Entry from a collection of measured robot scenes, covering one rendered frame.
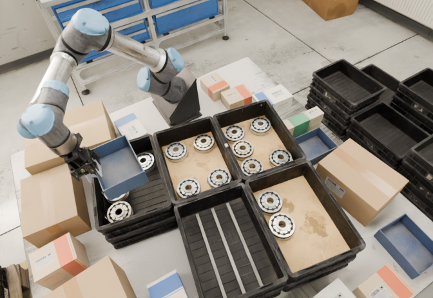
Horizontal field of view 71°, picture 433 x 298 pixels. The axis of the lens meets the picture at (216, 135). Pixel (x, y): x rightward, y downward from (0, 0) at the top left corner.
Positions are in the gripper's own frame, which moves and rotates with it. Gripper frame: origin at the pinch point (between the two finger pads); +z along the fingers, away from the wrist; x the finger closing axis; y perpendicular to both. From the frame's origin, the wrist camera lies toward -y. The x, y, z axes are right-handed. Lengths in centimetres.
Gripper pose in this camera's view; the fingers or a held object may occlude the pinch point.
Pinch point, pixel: (96, 172)
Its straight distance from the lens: 116.4
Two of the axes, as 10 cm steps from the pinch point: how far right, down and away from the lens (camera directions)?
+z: 1.6, 5.8, 8.0
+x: 8.6, -4.8, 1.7
